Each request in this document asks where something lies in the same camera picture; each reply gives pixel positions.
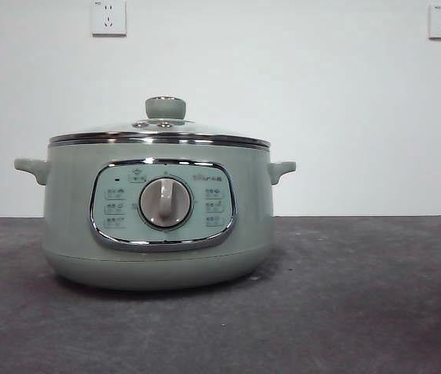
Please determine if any glass lid with green knob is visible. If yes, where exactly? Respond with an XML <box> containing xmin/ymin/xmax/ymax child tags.
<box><xmin>48</xmin><ymin>95</ymin><xmax>272</xmax><ymax>151</ymax></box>

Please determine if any pale green electric cooking pot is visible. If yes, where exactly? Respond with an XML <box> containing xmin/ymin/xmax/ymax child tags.
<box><xmin>12</xmin><ymin>134</ymin><xmax>298</xmax><ymax>291</ymax></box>

